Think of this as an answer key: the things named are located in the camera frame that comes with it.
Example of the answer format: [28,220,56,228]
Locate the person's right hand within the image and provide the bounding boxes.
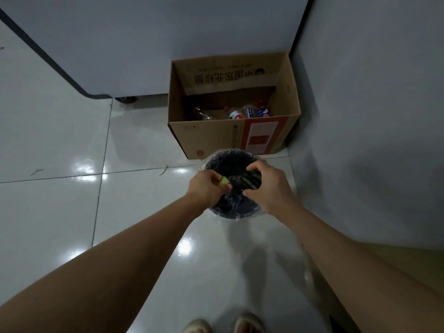
[242,160,302,224]

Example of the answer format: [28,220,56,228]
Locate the person's left hand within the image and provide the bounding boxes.
[185,169,232,211]

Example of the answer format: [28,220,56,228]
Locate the cucumber piece large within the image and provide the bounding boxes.
[241,169,263,190]

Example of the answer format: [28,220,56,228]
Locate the person's right forearm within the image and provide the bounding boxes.
[284,204,444,333]

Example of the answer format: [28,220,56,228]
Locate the person's left forearm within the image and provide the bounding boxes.
[0,194,205,333]

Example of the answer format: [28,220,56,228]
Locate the black round trash bin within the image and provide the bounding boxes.
[201,148,268,221]

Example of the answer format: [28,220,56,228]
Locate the brown cardboard box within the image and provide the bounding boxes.
[167,51,302,160]

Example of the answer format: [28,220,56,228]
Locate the plastic bottle blue label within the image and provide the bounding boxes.
[247,100,272,118]

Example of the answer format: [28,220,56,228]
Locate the beige woven slipper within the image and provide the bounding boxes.
[233,312,265,333]
[183,319,213,333]

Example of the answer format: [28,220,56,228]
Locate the white freezer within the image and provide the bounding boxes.
[0,0,311,105]

